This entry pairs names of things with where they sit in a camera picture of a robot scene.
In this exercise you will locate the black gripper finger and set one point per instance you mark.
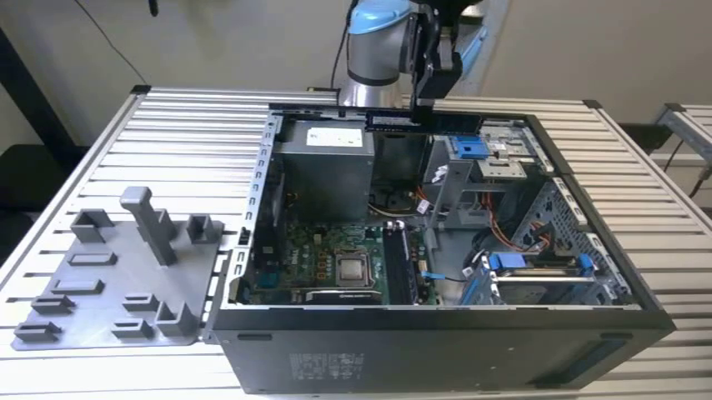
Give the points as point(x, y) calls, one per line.
point(436, 81)

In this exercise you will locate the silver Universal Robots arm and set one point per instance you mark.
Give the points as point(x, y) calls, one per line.
point(378, 54)

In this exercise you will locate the blue drive bay latch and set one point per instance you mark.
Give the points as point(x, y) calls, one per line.
point(467, 148)

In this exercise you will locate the grey metal drive cage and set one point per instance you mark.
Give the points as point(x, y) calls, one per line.
point(501, 166)

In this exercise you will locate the black table corner cap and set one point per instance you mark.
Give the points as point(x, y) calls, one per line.
point(140, 88)
point(593, 104)

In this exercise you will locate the grey power supply unit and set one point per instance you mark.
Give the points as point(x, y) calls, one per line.
point(322, 183)

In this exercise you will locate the green motherboard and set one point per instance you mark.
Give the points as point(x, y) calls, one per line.
point(311, 250)

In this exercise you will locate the aluminium side table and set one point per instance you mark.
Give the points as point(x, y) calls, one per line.
point(692, 125)

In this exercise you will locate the silver CPU in socket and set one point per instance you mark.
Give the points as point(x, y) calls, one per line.
point(351, 271)

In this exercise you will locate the hard disk in blue carrier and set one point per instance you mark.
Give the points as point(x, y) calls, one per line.
point(533, 287)

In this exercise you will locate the black hanging tool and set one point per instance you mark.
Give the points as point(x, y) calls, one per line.
point(152, 7)

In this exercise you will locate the black graphics card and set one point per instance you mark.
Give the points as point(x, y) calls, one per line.
point(344, 296)

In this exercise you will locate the black open PC case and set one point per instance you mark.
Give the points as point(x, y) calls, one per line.
point(444, 354)

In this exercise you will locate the black stand with round base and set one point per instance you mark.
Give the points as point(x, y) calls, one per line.
point(33, 96)

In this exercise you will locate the grey plastic parts rack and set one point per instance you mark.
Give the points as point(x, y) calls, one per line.
point(139, 291)

